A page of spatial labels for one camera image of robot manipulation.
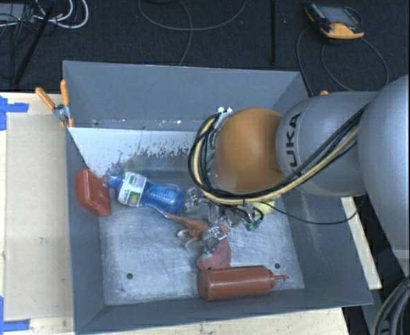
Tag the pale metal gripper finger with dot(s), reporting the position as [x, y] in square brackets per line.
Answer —
[216, 233]
[209, 247]

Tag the pink soft toy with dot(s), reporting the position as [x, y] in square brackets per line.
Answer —
[219, 257]

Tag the orange toy dinosaur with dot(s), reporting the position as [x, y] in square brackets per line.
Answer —
[193, 227]

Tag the yellow toy fruit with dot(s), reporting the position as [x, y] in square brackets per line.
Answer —
[266, 208]

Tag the clear crumpled plastic thing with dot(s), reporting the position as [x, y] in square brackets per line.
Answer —
[194, 199]

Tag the red-brown squeeze bottle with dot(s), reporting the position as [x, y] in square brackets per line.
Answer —
[233, 282]

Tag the grey metal bin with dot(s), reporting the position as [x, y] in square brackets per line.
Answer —
[149, 257]

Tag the clear plastic bottle blue cap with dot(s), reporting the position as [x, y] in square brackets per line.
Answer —
[145, 194]

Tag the red-brown flat block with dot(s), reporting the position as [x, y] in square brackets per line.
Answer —
[92, 193]

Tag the pale flat board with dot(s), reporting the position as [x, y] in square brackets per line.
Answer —
[37, 222]

